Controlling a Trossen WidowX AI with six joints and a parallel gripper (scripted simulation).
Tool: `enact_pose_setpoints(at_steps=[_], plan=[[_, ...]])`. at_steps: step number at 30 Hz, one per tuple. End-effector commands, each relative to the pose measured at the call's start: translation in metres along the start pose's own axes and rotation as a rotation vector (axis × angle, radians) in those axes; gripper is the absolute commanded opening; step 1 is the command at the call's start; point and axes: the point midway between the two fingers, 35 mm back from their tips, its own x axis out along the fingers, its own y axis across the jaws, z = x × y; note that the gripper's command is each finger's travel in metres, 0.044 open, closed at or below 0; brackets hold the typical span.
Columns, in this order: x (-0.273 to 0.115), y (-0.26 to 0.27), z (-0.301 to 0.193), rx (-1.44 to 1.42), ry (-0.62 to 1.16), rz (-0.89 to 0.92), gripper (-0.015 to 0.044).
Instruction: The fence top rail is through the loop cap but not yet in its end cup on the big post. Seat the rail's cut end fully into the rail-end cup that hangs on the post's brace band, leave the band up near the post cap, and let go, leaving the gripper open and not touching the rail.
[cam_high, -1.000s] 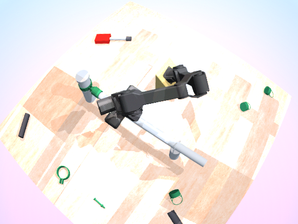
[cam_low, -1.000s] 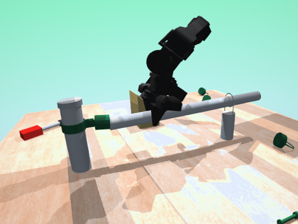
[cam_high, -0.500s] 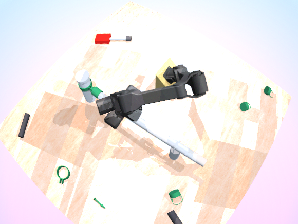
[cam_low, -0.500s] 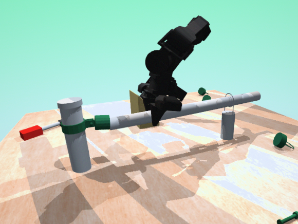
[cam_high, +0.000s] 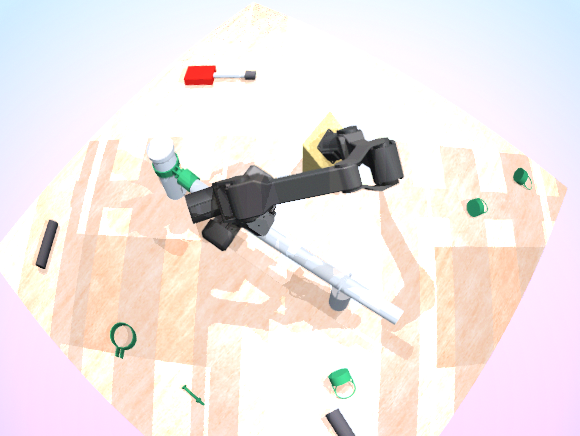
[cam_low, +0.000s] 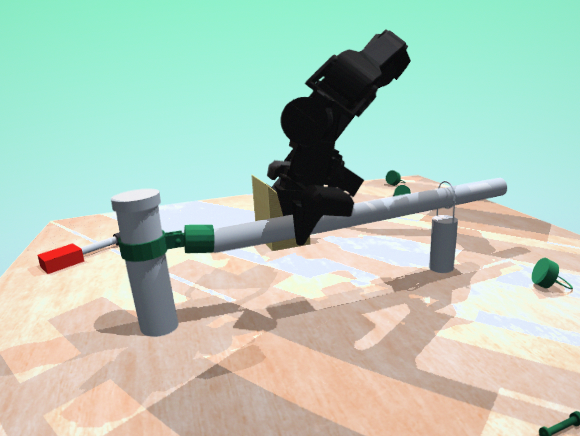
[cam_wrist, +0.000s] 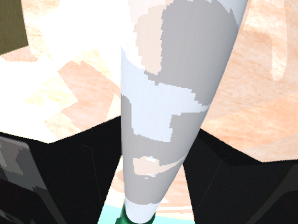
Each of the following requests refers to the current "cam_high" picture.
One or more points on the green pipe clamp with end cup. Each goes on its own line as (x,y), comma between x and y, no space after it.
(185,177)

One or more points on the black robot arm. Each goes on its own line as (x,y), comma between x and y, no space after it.
(250,201)

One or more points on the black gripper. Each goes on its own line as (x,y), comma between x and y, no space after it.
(222,234)

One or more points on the grey metal pipe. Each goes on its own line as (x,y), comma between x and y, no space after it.
(324,271)

